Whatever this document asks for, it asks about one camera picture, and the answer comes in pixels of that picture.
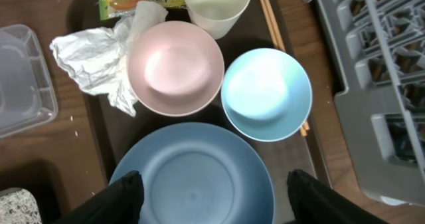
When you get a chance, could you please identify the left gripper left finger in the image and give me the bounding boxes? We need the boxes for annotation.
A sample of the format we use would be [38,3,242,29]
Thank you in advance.
[54,171,144,224]

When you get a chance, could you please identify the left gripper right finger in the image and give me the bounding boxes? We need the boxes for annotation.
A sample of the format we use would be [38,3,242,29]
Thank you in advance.
[287,169,386,224]

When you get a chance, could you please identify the dark blue plate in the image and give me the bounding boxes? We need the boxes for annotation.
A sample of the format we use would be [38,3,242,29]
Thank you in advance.
[110,122,276,224]

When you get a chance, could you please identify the light blue bowl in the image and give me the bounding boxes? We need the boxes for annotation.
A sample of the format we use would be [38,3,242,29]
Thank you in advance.
[220,48,313,142]

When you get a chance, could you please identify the pink bowl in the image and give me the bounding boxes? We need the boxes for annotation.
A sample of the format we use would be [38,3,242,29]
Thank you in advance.
[127,21,225,117]

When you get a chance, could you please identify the cream plastic cup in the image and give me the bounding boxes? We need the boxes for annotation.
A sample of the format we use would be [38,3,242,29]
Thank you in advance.
[185,0,250,40]

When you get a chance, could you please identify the grey dishwasher rack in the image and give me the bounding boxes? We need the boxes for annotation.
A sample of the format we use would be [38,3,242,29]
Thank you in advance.
[303,0,424,205]

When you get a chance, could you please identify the clear plastic bin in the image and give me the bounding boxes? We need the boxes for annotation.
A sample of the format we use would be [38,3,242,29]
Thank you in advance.
[1,24,58,138]

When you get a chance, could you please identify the crumpled white napkin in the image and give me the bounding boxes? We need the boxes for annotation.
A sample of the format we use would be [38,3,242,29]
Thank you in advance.
[49,1,168,117]

